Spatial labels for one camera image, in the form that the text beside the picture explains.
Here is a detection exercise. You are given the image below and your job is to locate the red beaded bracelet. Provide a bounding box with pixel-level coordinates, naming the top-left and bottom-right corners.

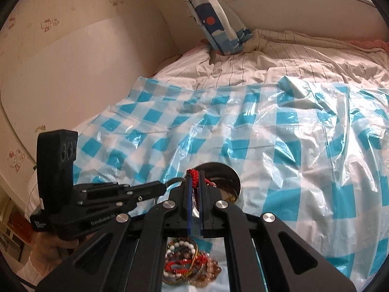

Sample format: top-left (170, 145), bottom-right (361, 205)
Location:
top-left (185, 168), bottom-right (214, 189)

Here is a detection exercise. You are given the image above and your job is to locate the person's left hand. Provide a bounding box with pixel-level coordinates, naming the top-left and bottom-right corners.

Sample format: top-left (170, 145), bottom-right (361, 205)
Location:
top-left (30, 232), bottom-right (82, 275)

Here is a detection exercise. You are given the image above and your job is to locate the round metal tin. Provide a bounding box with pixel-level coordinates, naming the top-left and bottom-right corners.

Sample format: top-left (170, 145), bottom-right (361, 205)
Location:
top-left (193, 162), bottom-right (241, 204)

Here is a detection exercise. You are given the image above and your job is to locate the blue white checkered plastic sheet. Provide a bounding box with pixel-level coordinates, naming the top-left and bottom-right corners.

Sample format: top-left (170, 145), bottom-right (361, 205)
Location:
top-left (74, 77), bottom-right (388, 291)

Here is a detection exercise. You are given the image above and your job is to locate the white headboard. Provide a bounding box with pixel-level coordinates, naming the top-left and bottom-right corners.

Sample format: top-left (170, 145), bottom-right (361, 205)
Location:
top-left (1, 6), bottom-right (176, 156)

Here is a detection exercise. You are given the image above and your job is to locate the pink striped bed sheet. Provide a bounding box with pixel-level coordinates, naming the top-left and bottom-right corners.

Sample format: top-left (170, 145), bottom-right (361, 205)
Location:
top-left (153, 29), bottom-right (388, 90)

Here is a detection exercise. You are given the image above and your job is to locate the blue white patterned curtain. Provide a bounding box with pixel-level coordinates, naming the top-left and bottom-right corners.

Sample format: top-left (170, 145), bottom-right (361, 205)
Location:
top-left (184, 0), bottom-right (253, 55)

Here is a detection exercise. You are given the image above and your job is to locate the pile of beaded bracelets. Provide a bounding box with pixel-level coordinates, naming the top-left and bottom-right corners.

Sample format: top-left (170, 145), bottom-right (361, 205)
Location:
top-left (162, 237), bottom-right (223, 288)

